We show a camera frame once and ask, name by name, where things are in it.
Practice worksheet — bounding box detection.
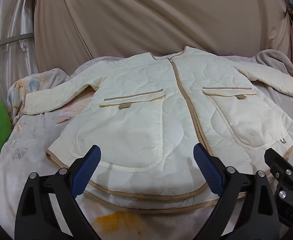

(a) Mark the beige curtain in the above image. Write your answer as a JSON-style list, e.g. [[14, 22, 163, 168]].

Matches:
[[34, 0, 291, 74]]

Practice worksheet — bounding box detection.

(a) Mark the cream quilted jacket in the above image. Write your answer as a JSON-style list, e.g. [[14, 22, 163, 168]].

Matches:
[[23, 47, 293, 213]]

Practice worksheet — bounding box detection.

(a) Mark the silver satin curtain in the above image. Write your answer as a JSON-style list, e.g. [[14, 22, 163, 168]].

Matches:
[[0, 0, 39, 102]]

